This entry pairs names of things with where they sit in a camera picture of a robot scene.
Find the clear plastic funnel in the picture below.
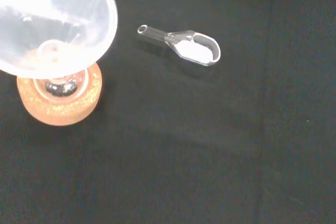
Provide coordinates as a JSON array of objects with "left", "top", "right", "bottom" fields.
[{"left": 0, "top": 0, "right": 119, "bottom": 80}]

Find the round-bottom glass flask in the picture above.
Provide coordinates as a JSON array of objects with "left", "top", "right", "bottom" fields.
[{"left": 33, "top": 68, "right": 89, "bottom": 103}]

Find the black bench cloth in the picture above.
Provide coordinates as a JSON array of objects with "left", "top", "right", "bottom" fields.
[{"left": 0, "top": 0, "right": 336, "bottom": 224}]

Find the cork ring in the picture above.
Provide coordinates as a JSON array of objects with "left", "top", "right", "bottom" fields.
[{"left": 16, "top": 62, "right": 103, "bottom": 126}]

